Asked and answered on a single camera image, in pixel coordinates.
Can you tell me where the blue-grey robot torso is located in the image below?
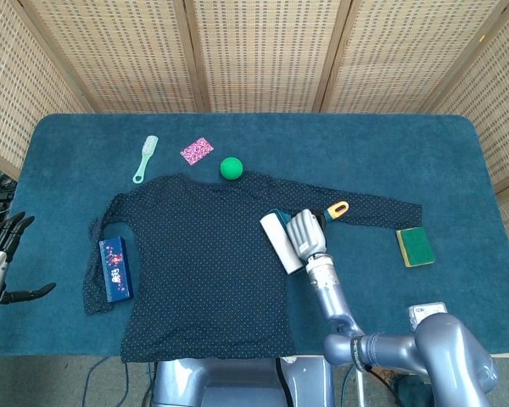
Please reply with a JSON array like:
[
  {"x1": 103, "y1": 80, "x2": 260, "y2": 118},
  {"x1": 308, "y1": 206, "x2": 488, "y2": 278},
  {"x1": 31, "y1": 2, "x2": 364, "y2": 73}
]
[{"x1": 152, "y1": 355, "x2": 336, "y2": 407}]

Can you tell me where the blue floor cable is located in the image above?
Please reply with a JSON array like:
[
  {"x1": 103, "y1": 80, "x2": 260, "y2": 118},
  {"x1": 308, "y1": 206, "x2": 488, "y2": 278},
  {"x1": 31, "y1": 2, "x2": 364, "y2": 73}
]
[{"x1": 82, "y1": 356, "x2": 154, "y2": 407}]

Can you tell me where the green handled lint roller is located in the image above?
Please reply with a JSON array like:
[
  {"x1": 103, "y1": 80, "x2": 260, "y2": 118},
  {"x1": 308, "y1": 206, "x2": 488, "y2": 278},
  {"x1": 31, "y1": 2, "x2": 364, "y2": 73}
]
[{"x1": 260, "y1": 200, "x2": 350, "y2": 276}]

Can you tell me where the dark blue polka dot shirt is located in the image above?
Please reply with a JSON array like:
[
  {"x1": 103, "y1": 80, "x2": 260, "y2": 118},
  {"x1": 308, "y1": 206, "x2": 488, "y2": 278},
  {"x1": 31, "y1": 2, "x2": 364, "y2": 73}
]
[{"x1": 81, "y1": 171, "x2": 424, "y2": 365}]

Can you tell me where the yellow green scrub sponge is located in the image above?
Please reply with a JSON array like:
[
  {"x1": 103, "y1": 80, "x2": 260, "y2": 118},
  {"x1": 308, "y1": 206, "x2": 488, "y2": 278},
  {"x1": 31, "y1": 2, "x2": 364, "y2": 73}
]
[{"x1": 395, "y1": 226, "x2": 436, "y2": 269}]

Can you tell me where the teal plush table cover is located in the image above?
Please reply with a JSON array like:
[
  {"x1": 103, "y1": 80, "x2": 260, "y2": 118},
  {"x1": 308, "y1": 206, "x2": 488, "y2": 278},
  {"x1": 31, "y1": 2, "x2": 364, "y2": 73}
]
[{"x1": 0, "y1": 112, "x2": 509, "y2": 358}]

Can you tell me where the pink patterned card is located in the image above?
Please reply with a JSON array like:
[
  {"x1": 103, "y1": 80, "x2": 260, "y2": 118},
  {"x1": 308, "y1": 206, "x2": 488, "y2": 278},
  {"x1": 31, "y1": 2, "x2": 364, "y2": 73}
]
[{"x1": 180, "y1": 137, "x2": 215, "y2": 167}]

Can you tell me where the dark blue printed box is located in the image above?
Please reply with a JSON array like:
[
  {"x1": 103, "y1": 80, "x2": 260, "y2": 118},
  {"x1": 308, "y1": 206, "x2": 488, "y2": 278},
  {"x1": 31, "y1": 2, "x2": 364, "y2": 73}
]
[{"x1": 98, "y1": 236, "x2": 135, "y2": 304}]

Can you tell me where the clear plastic packet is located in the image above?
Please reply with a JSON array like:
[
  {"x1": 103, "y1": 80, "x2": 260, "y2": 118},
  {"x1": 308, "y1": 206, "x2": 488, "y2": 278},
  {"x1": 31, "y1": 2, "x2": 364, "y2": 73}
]
[{"x1": 408, "y1": 301, "x2": 447, "y2": 332}]

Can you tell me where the woven bamboo folding screen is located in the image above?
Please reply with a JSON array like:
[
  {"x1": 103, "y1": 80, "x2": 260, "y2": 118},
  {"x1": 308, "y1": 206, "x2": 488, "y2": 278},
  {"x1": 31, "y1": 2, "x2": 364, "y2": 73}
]
[{"x1": 0, "y1": 0, "x2": 509, "y2": 353}]

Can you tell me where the mint green cleaning brush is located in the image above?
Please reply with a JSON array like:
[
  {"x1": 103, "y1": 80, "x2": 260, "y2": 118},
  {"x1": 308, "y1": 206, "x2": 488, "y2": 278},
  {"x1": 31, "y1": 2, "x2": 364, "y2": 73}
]
[{"x1": 131, "y1": 135, "x2": 159, "y2": 185}]

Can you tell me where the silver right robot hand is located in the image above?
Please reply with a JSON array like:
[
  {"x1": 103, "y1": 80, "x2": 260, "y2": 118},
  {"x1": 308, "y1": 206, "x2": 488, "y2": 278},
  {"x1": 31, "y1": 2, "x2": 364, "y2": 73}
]
[{"x1": 286, "y1": 209, "x2": 328, "y2": 259}]

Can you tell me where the green foam ball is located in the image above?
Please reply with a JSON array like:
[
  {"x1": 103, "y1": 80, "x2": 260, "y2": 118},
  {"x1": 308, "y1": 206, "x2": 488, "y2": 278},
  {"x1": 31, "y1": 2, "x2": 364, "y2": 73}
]
[{"x1": 219, "y1": 156, "x2": 244, "y2": 181}]

